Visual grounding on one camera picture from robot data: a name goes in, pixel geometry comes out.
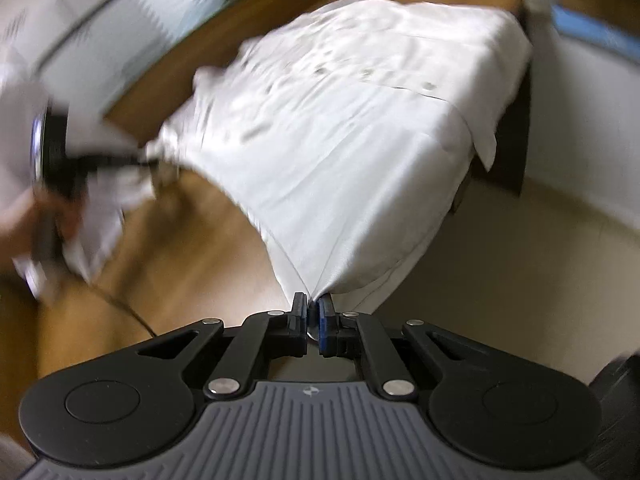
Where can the cream satin shirt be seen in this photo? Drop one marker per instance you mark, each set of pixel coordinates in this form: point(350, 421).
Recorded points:
point(350, 160)

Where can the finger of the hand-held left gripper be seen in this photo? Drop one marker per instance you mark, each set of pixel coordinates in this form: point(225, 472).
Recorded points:
point(120, 161)

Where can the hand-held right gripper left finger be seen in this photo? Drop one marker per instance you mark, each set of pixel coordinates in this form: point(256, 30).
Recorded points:
point(300, 325)

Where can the dark desk leg panel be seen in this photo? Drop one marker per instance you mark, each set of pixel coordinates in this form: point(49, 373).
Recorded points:
point(515, 125)

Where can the white crumpled tissue paper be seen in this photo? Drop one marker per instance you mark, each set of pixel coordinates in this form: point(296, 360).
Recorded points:
point(105, 225)

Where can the person's left hand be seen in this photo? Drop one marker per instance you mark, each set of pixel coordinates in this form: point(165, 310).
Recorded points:
point(15, 245)

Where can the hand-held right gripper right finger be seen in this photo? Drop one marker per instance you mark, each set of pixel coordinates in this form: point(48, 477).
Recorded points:
point(327, 327)

